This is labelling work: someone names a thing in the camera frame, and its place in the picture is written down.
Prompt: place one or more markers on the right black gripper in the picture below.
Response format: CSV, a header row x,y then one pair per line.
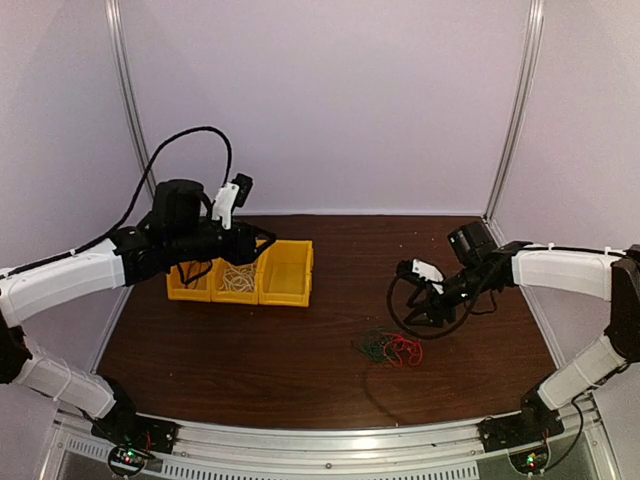
x,y
437,308

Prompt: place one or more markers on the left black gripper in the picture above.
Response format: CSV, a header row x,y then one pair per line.
x,y
240,250

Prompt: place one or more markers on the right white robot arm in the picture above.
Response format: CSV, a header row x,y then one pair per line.
x,y
605,274

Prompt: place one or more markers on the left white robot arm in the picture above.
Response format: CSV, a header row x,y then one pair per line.
x,y
183,226

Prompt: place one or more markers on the right yellow plastic bin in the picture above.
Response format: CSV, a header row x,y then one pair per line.
x,y
286,274

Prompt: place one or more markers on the yellow plastic bin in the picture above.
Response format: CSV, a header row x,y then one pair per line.
x,y
235,284
286,274
189,281

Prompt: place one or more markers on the middle yellow plastic bin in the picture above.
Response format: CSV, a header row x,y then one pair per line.
x,y
235,284

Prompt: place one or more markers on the left yellow plastic bin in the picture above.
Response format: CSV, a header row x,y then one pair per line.
x,y
189,281

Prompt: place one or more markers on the right circuit board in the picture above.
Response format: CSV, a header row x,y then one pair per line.
x,y
530,461

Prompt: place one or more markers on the circuit board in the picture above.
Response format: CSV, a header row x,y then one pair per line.
x,y
123,460
530,461

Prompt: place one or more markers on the left circuit board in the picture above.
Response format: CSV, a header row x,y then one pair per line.
x,y
123,460

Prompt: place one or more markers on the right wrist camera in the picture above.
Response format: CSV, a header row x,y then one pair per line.
x,y
421,274

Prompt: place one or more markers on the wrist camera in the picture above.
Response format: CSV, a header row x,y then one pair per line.
x,y
421,274
231,195

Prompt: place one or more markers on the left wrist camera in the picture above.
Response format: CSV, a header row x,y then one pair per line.
x,y
231,195

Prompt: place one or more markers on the front aluminium rail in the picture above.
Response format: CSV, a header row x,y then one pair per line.
x,y
450,450

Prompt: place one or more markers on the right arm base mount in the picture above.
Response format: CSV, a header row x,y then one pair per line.
x,y
533,423

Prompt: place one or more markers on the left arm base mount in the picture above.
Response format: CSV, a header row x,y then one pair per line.
x,y
124,426

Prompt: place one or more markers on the right aluminium frame post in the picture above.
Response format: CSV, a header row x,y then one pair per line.
x,y
529,60

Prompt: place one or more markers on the aluminium frame post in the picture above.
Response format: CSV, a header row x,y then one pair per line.
x,y
529,60
126,86

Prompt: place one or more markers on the left aluminium frame post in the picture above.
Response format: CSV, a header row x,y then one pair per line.
x,y
126,86

